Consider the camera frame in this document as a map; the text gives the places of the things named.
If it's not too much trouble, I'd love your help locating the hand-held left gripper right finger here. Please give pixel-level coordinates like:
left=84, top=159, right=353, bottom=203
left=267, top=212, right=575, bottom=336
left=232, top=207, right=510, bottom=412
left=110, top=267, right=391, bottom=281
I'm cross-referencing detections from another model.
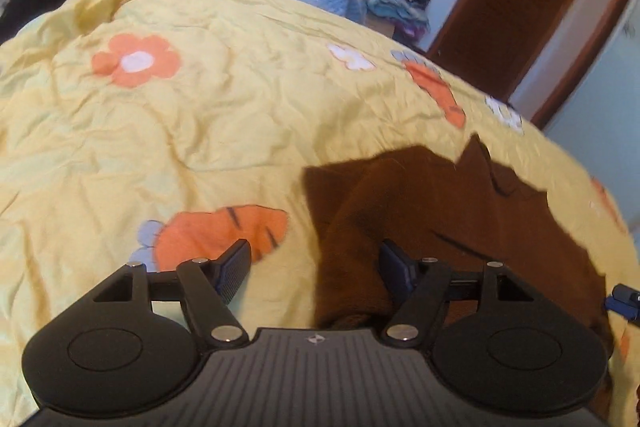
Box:
left=378, top=240, right=543, bottom=349

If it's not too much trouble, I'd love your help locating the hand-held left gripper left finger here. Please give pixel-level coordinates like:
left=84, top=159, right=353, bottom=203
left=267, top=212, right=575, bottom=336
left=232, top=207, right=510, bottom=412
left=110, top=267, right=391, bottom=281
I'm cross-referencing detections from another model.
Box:
left=92, top=238, right=252, bottom=349

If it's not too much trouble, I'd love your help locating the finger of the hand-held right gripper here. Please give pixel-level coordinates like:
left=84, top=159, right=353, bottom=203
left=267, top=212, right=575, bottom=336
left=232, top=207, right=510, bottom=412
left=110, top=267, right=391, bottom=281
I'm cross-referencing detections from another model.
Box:
left=604, top=284, right=640, bottom=324

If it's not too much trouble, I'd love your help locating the brown garment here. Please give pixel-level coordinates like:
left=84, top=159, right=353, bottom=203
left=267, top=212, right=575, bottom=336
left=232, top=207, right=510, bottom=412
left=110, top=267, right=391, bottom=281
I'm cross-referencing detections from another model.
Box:
left=302, top=133, right=617, bottom=358

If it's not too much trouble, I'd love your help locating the yellow floral blanket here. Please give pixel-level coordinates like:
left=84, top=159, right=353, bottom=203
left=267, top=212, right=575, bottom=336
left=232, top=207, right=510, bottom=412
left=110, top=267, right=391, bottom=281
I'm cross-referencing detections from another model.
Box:
left=0, top=0, right=640, bottom=427

